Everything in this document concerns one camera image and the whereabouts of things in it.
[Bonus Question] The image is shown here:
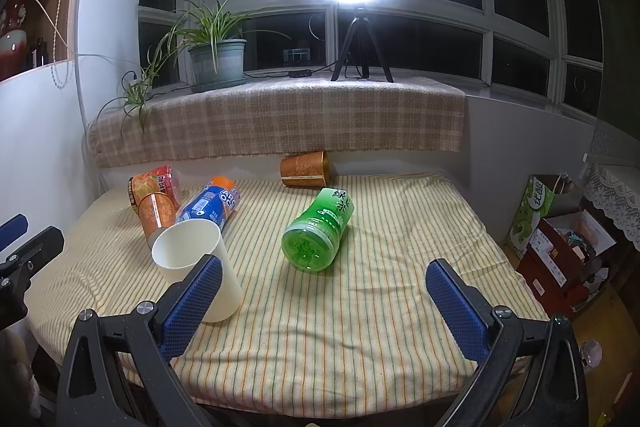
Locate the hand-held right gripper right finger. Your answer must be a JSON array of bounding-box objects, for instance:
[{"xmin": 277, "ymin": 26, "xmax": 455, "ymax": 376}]
[{"xmin": 425, "ymin": 258, "xmax": 590, "ymax": 427}]

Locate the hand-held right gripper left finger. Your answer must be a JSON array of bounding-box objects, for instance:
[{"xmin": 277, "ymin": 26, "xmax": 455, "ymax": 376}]
[{"xmin": 56, "ymin": 253, "xmax": 224, "ymax": 427}]

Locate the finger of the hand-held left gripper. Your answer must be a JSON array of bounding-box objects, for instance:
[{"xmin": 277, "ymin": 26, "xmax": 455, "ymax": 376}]
[
  {"xmin": 0, "ymin": 226, "xmax": 66, "ymax": 324},
  {"xmin": 0, "ymin": 214, "xmax": 29, "ymax": 254}
]

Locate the white cup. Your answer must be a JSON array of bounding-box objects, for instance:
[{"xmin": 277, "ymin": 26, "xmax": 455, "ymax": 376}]
[{"xmin": 151, "ymin": 221, "xmax": 244, "ymax": 324}]

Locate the orange patterned paper cup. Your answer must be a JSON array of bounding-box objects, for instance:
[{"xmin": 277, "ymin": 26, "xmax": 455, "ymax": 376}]
[{"xmin": 137, "ymin": 192, "xmax": 179, "ymax": 250}]

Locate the blue printed cup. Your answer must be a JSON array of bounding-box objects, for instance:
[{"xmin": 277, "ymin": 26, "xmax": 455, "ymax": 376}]
[{"xmin": 176, "ymin": 177, "xmax": 241, "ymax": 233}]

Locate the orange red printed cup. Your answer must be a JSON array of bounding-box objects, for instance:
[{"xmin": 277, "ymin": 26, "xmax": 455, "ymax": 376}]
[{"xmin": 128, "ymin": 165, "xmax": 182, "ymax": 214}]

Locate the gold patterned paper cup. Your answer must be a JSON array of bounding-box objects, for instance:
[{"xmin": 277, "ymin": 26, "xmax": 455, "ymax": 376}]
[{"xmin": 279, "ymin": 150, "xmax": 331, "ymax": 188}]

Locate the red cardboard box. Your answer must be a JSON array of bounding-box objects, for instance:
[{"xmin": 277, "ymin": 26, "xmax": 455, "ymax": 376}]
[{"xmin": 516, "ymin": 209, "xmax": 619, "ymax": 314}]

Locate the yellow striped cloth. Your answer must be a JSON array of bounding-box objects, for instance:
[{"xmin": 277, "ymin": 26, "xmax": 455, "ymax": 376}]
[{"xmin": 25, "ymin": 172, "xmax": 551, "ymax": 419}]

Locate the green cardboard box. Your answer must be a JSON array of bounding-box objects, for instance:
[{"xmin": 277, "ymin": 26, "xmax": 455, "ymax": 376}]
[{"xmin": 508, "ymin": 174, "xmax": 584, "ymax": 261}]

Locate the green plastic bottle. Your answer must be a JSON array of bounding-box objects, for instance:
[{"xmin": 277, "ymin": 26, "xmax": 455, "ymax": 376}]
[{"xmin": 281, "ymin": 187, "xmax": 356, "ymax": 272}]

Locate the red vase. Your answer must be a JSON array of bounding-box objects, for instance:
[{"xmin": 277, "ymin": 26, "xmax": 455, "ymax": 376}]
[{"xmin": 0, "ymin": 0, "xmax": 31, "ymax": 80}]

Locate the white lace cloth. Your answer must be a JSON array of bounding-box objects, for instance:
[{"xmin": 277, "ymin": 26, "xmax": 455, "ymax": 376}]
[{"xmin": 580, "ymin": 119, "xmax": 640, "ymax": 254}]

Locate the beige plaid blanket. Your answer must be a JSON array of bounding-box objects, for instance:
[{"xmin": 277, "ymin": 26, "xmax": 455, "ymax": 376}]
[{"xmin": 87, "ymin": 77, "xmax": 467, "ymax": 168}]

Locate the potted spider plant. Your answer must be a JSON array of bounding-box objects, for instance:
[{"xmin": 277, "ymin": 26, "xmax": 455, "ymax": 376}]
[{"xmin": 97, "ymin": 0, "xmax": 292, "ymax": 134}]

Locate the black tripod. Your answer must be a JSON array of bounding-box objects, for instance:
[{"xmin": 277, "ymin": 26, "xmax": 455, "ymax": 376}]
[{"xmin": 330, "ymin": 4, "xmax": 396, "ymax": 84}]

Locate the black cable with switch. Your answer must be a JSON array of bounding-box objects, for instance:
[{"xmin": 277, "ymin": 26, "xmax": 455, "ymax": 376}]
[{"xmin": 244, "ymin": 63, "xmax": 337, "ymax": 80}]

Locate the white window frame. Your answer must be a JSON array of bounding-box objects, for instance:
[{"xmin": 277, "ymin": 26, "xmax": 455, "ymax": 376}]
[{"xmin": 137, "ymin": 0, "xmax": 607, "ymax": 114}]

